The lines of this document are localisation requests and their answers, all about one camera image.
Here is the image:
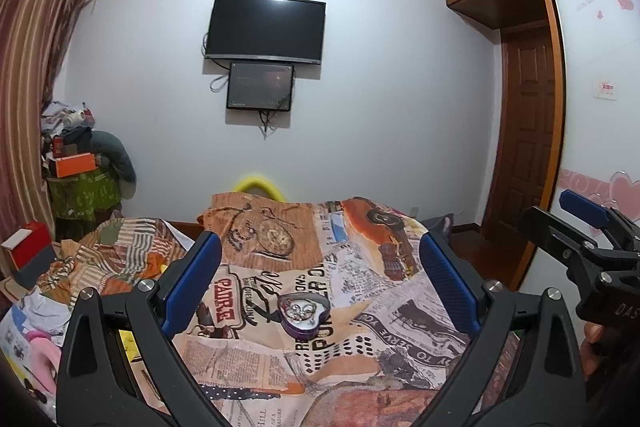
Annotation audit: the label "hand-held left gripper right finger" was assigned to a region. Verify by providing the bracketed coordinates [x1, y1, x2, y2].
[419, 232, 588, 427]

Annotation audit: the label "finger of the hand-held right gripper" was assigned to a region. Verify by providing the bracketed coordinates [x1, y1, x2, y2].
[559, 189, 640, 253]
[517, 206, 606, 268]

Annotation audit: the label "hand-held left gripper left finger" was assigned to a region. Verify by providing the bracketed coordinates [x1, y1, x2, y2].
[55, 230, 223, 427]

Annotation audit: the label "pile of assorted jewelry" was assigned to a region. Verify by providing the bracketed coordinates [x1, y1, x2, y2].
[284, 299, 321, 324]

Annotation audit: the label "purple heart-shaped jewelry box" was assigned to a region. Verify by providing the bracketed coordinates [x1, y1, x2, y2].
[277, 292, 331, 340]

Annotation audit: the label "person's right hand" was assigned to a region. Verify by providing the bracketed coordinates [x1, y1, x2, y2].
[579, 322, 608, 383]

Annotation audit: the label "dark grey cloth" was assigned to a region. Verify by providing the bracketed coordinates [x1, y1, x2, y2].
[420, 213, 457, 239]

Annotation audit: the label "brown wooden door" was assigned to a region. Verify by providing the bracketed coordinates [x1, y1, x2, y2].
[500, 24, 558, 233]

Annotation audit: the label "yellow cloth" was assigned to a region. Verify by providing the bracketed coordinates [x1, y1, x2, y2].
[120, 329, 143, 363]

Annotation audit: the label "printed newspaper-pattern blanket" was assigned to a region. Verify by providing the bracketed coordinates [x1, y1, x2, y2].
[30, 189, 531, 427]

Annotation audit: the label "green patterned cloth cover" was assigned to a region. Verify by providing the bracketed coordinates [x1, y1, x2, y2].
[46, 167, 123, 220]

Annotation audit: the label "grey plush cushion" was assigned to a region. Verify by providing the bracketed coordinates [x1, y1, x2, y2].
[90, 130, 137, 198]

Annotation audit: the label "white cloth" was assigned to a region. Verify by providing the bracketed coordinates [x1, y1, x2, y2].
[20, 287, 71, 338]

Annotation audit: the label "red and white box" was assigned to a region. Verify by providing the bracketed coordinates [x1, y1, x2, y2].
[0, 221, 53, 273]

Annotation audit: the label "orange box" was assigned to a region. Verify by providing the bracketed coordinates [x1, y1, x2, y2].
[54, 152, 97, 178]

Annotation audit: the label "pink plush item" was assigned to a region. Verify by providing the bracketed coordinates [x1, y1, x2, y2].
[22, 329, 63, 393]

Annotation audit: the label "pile of white clutter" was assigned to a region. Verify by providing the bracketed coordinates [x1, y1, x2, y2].
[40, 101, 96, 158]

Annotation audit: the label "striped brown curtain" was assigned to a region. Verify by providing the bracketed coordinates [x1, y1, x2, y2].
[0, 0, 108, 268]

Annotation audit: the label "yellow foam ring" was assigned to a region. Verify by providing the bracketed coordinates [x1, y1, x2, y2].
[235, 174, 291, 202]

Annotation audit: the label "black hanging cables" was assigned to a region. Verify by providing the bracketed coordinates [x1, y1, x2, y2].
[257, 109, 281, 138]

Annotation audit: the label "small black wall monitor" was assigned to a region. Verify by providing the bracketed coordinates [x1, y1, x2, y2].
[226, 62, 295, 112]

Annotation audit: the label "black wall television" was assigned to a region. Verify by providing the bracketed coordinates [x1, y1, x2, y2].
[205, 0, 327, 66]

